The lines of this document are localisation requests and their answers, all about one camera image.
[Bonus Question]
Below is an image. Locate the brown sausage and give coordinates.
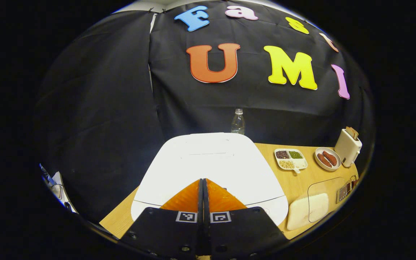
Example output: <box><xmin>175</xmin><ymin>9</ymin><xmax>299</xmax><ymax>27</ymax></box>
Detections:
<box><xmin>323</xmin><ymin>151</ymin><xmax>338</xmax><ymax>166</ymax></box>
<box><xmin>317</xmin><ymin>153</ymin><xmax>333</xmax><ymax>168</ymax></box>

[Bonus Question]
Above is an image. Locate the round white plate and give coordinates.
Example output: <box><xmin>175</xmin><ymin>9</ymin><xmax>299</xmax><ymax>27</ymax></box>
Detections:
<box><xmin>315</xmin><ymin>147</ymin><xmax>341</xmax><ymax>171</ymax></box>

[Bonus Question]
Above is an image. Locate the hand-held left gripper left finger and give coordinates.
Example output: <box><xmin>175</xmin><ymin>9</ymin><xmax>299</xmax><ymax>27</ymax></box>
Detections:
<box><xmin>121</xmin><ymin>179</ymin><xmax>204</xmax><ymax>260</ymax></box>

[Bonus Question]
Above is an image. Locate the white toaster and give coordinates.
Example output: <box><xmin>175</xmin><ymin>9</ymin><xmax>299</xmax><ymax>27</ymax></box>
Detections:
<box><xmin>334</xmin><ymin>128</ymin><xmax>363</xmax><ymax>168</ymax></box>

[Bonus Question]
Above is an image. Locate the clear plastic water bottle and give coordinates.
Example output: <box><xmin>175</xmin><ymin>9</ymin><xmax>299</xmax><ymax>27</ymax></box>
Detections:
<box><xmin>231</xmin><ymin>108</ymin><xmax>246</xmax><ymax>135</ymax></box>

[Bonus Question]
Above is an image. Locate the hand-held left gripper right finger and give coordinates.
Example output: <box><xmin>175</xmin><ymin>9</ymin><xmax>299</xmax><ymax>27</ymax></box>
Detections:
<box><xmin>204</xmin><ymin>178</ymin><xmax>289</xmax><ymax>260</ymax></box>

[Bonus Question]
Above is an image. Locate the white plastic device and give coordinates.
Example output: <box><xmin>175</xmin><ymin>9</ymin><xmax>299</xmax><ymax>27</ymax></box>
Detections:
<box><xmin>51</xmin><ymin>172</ymin><xmax>77</xmax><ymax>213</ymax></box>

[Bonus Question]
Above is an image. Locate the white printed banner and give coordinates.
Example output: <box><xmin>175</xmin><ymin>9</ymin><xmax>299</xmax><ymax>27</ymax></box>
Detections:
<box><xmin>40</xmin><ymin>164</ymin><xmax>55</xmax><ymax>186</ymax></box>

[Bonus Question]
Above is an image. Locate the white divided dish of beans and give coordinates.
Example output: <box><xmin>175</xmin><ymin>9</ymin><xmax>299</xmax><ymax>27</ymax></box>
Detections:
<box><xmin>274</xmin><ymin>148</ymin><xmax>308</xmax><ymax>174</ymax></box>

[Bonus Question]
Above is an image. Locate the white rice cooker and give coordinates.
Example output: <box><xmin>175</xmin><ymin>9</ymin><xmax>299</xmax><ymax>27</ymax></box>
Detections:
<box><xmin>131</xmin><ymin>133</ymin><xmax>289</xmax><ymax>226</ymax></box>

